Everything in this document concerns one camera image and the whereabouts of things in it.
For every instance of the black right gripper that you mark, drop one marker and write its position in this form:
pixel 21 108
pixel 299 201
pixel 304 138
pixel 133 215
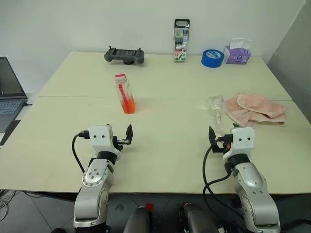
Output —
pixel 222 146

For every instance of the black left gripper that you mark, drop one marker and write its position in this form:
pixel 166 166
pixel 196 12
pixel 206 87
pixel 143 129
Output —
pixel 119 141

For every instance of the clear plastic bottle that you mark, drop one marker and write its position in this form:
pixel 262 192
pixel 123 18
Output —
pixel 215 104

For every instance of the bottle with orange liquid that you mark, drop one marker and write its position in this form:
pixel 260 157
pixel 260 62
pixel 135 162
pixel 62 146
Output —
pixel 126 99

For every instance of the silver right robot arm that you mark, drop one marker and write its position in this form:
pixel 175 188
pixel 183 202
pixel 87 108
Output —
pixel 255 194

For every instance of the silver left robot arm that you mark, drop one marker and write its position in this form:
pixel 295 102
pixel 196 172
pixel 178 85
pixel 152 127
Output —
pixel 93 179

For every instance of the pink towel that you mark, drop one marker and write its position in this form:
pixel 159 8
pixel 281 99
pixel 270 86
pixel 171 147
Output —
pixel 257 109

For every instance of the grey handheld remote controller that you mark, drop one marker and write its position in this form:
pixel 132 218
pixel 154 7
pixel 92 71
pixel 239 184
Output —
pixel 124 55

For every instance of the blue tape roll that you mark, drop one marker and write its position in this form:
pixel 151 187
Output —
pixel 212 59

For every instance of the purple tissue box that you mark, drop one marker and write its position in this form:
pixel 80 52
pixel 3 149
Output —
pixel 236 54

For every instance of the small red tag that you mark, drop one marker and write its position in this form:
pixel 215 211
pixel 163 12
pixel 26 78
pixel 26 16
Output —
pixel 149 207

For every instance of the dark rounded shape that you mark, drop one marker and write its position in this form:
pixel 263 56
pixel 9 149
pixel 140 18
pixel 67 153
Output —
pixel 196 218
pixel 137 219

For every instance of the marker pen set case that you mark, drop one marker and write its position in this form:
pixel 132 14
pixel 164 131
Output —
pixel 181 41

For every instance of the grey laptop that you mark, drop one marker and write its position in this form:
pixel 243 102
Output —
pixel 9 97

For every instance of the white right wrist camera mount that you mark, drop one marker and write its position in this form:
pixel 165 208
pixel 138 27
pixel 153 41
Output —
pixel 243 143

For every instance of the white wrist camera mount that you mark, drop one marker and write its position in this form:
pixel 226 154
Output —
pixel 100 142
pixel 243 143

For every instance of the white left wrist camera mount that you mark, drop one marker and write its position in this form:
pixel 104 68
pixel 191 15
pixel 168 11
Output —
pixel 100 142

